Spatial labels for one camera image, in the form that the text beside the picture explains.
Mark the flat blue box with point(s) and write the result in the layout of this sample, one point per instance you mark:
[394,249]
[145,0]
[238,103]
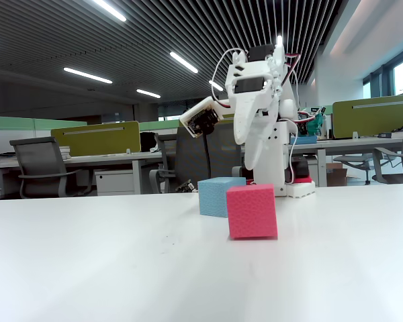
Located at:
[304,140]

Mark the white red black table clamp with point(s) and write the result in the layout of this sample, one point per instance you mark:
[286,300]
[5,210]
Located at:
[300,189]

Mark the small black circuit board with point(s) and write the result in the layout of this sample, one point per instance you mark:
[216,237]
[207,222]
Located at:
[185,186]

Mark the white drawer pedestal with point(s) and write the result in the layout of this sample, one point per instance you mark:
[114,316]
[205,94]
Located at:
[117,182]

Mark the black bag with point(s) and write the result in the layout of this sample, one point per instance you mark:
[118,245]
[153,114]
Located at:
[148,142]

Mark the stack of books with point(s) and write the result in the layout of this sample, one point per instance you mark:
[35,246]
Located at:
[64,151]

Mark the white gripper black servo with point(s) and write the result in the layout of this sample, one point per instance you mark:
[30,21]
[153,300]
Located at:
[246,115]

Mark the green packet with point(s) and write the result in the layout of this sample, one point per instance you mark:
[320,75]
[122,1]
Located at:
[314,125]

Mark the red foam cube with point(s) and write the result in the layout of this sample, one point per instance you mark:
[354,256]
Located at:
[252,214]

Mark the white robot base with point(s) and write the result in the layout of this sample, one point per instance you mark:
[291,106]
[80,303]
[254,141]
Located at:
[272,167]

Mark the ceiling strip light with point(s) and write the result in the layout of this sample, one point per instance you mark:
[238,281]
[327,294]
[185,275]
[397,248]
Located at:
[218,87]
[111,10]
[184,62]
[148,93]
[87,75]
[279,40]

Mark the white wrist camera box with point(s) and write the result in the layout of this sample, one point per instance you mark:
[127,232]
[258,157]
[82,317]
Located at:
[196,115]

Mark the white office desk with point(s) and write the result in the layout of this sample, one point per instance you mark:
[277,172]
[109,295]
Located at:
[356,142]
[104,157]

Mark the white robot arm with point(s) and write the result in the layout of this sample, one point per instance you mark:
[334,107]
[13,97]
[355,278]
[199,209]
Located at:
[287,100]

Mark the light green office partition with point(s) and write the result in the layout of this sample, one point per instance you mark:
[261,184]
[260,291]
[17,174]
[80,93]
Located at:
[20,122]

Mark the brown cardboard box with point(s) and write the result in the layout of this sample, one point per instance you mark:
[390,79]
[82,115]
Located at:
[337,176]

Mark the blue foam cube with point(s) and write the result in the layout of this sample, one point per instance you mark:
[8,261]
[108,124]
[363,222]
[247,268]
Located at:
[211,198]

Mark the olive green desk divider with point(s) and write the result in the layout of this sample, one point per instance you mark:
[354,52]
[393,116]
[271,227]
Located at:
[97,141]
[372,120]

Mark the dark mesh office chair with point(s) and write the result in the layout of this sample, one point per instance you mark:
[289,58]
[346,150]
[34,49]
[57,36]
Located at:
[188,151]

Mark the grey mesh office chair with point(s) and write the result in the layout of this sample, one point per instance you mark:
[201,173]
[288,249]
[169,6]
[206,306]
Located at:
[37,157]

